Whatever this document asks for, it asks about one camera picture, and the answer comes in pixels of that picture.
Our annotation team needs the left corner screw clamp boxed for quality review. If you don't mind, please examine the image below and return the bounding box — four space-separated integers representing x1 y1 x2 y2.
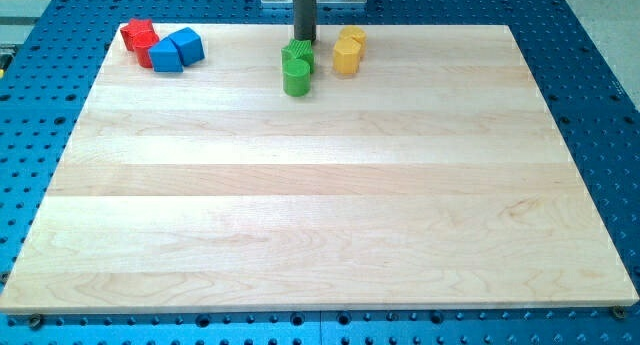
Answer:
26 314 44 330

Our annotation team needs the corner screw clamp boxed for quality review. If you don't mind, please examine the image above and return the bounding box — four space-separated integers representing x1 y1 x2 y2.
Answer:
26 314 44 330
610 306 627 320

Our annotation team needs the red star block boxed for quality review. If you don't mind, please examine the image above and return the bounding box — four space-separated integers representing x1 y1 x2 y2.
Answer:
120 18 155 51

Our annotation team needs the green star block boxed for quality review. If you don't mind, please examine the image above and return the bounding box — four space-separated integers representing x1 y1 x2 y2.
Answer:
281 39 315 74

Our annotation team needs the blue triangular block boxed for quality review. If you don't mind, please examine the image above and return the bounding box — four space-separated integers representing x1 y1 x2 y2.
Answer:
148 38 183 73

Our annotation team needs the yellow hexagon block front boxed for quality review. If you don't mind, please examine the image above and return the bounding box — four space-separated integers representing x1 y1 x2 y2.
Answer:
333 38 362 75

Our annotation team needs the light wooden board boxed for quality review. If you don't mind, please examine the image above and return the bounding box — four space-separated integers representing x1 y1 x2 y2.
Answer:
1 24 638 314

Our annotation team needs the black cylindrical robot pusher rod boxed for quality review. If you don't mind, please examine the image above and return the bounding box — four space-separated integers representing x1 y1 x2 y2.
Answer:
292 0 317 43

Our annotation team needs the right corner screw clamp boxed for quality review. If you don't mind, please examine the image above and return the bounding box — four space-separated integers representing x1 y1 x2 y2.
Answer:
610 306 627 320

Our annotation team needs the red cylinder block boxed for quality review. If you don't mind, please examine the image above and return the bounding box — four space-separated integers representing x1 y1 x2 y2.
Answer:
132 31 159 68

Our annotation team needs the green cylinder block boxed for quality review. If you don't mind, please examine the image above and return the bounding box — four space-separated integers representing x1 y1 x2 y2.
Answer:
282 59 311 97

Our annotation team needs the blue cube block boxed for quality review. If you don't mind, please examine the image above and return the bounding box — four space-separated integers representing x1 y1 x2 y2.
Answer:
168 27 205 66

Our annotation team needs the yellow block rear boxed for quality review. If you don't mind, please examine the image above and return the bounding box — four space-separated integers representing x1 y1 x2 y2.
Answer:
338 25 367 58

